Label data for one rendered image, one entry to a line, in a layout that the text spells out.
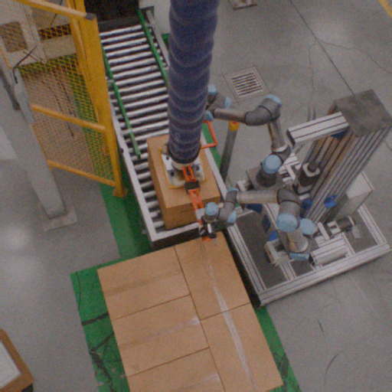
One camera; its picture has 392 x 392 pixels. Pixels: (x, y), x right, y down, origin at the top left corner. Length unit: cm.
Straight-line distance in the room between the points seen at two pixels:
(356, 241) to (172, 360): 192
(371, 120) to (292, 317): 211
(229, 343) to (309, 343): 92
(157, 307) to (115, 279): 37
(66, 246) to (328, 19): 398
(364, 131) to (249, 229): 186
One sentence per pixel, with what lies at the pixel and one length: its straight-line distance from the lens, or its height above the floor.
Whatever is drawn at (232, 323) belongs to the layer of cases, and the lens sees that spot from 359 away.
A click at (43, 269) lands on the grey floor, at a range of 436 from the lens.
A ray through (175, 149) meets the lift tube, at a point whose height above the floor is 130.
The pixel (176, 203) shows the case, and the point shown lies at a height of 95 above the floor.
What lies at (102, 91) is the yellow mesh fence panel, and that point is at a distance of 327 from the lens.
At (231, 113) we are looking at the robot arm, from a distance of 315.
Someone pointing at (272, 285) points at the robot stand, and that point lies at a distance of 407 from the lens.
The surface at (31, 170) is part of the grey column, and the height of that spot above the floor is 87.
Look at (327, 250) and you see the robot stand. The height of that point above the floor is 95.
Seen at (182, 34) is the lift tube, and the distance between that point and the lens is 237.
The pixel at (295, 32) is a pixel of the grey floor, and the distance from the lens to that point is 596.
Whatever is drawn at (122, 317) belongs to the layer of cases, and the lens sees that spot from 359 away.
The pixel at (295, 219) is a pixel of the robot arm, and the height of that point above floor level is 164.
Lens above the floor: 402
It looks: 63 degrees down
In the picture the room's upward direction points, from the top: 8 degrees clockwise
